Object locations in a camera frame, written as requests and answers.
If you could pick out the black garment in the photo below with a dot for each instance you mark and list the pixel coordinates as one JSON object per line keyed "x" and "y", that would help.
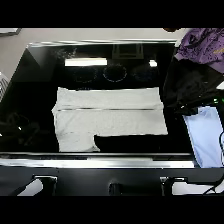
{"x": 186, "y": 83}

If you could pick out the pale grey garment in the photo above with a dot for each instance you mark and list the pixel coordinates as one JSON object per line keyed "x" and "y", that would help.
{"x": 110, "y": 120}

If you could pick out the light blue garment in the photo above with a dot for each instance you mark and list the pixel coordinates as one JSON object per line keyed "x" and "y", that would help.
{"x": 206, "y": 140}

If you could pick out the silver frame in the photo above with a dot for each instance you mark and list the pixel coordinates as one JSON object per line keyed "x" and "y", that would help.
{"x": 66, "y": 163}

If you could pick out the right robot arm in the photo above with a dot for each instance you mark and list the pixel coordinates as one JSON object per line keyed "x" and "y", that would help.
{"x": 203, "y": 105}

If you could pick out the purple printed garment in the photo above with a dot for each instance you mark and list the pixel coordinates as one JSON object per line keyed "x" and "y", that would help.
{"x": 203, "y": 46}

